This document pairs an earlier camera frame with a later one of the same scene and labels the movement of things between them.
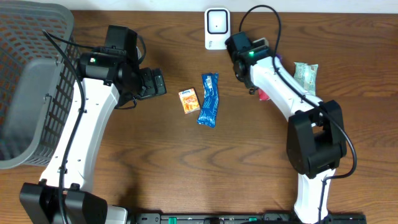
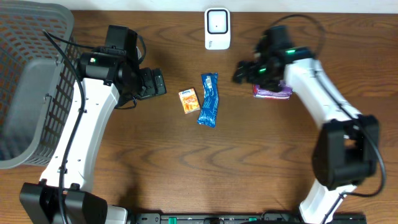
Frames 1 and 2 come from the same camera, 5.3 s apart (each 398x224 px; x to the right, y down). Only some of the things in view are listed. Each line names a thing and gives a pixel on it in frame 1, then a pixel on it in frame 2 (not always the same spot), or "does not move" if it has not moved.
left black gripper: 157,82 does not move
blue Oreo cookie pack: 209,112 does not move
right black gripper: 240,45 to 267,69
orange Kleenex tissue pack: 189,100 does not move
